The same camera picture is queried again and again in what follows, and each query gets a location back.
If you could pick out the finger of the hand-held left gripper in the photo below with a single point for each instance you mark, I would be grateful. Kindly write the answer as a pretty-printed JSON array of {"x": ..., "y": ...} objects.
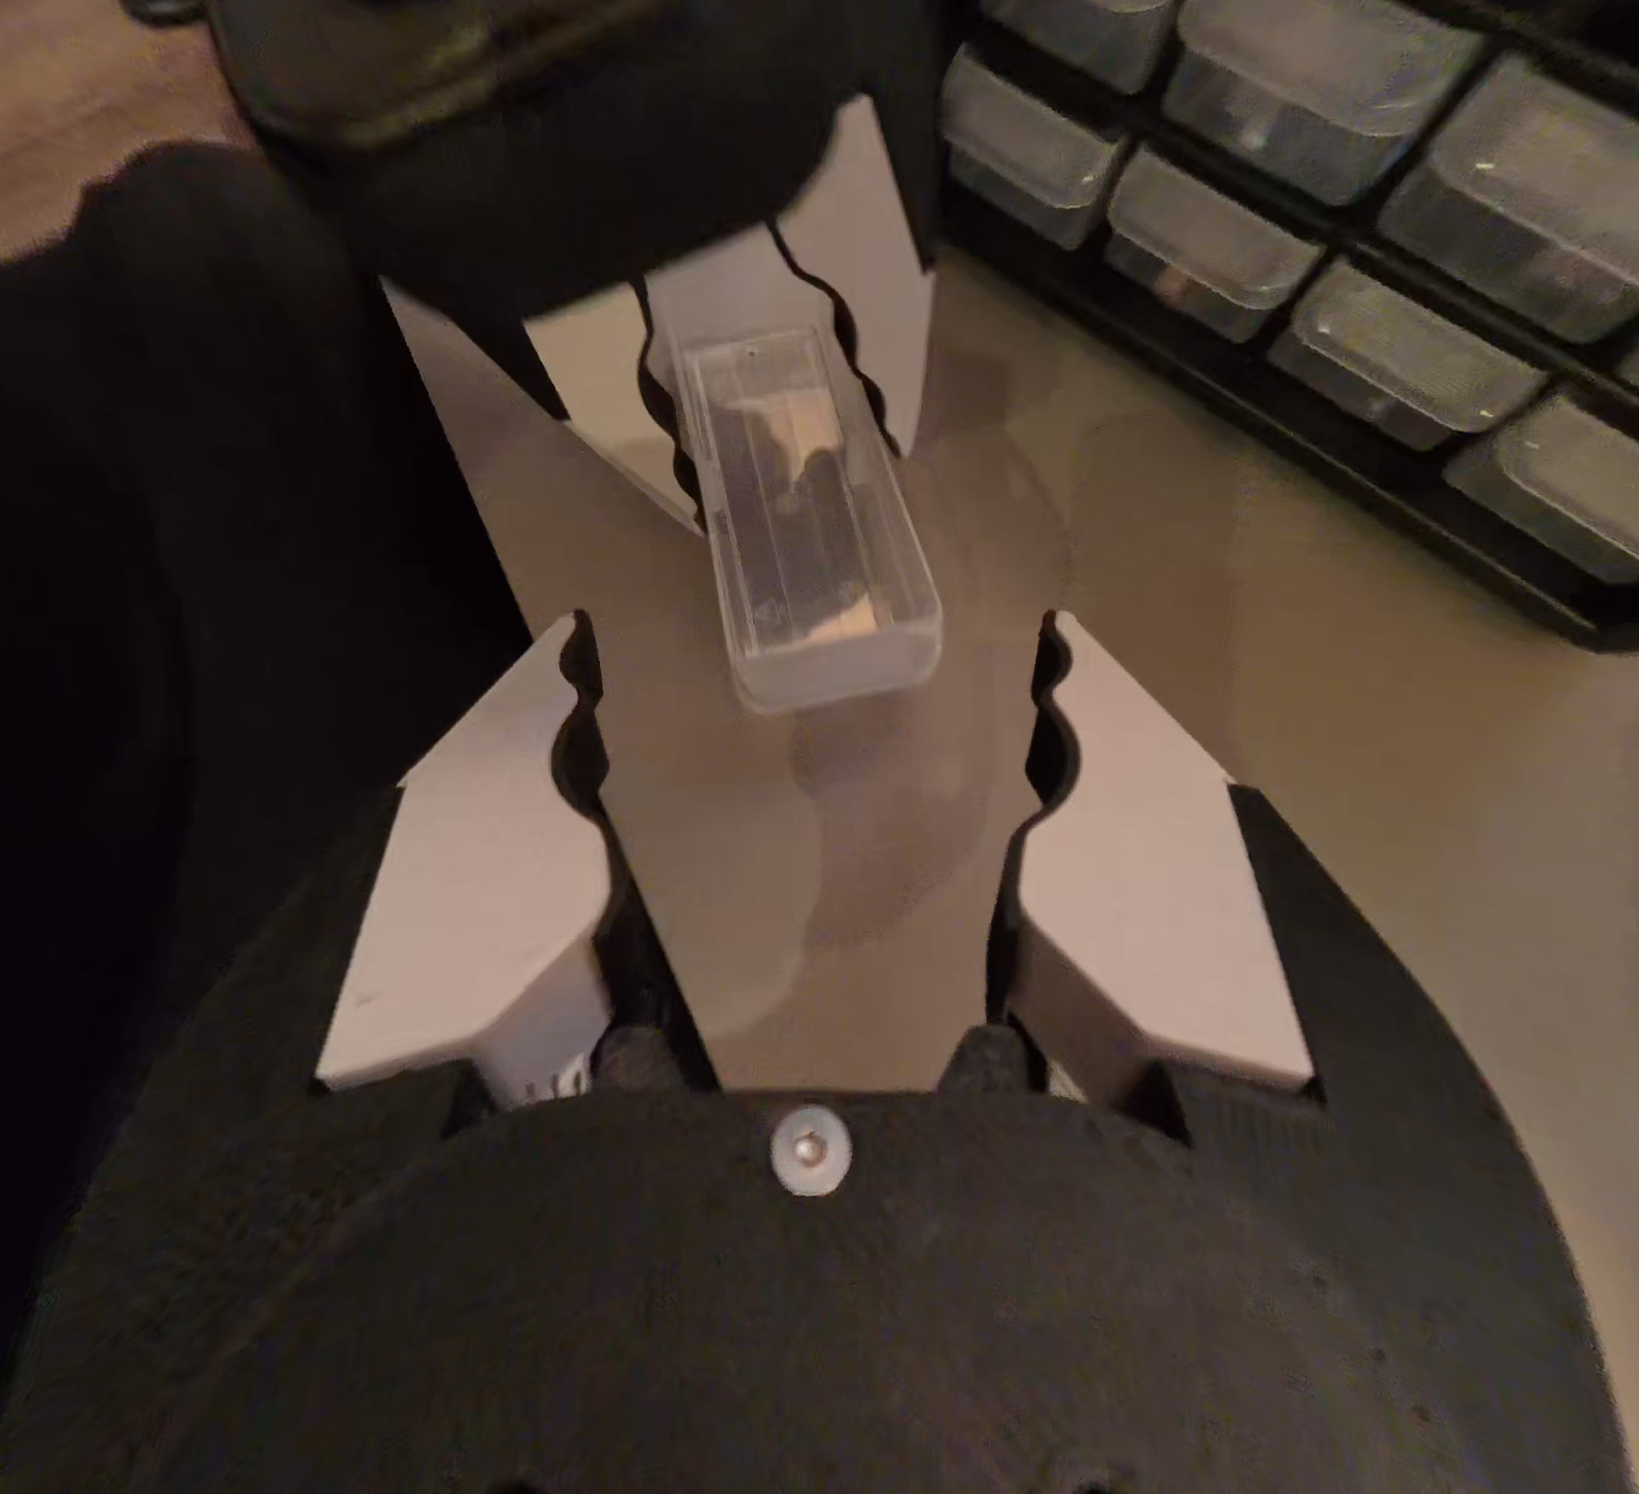
[
  {"x": 884, "y": 277},
  {"x": 602, "y": 393}
]

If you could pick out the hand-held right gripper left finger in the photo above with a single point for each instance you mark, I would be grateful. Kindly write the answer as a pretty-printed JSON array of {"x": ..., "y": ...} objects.
[{"x": 462, "y": 905}]

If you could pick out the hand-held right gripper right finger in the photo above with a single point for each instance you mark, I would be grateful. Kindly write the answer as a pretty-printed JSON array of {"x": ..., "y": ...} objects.
[{"x": 1153, "y": 905}]

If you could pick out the rows of clear cabinet drawers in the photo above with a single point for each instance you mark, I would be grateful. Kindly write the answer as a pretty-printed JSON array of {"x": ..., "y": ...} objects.
[{"x": 1307, "y": 47}]

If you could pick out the clear plastic drawer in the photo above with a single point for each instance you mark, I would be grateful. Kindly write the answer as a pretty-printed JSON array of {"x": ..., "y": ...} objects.
[{"x": 820, "y": 572}]

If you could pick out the black drawer cabinet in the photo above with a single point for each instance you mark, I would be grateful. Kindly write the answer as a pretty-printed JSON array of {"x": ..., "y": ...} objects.
[{"x": 1344, "y": 460}]

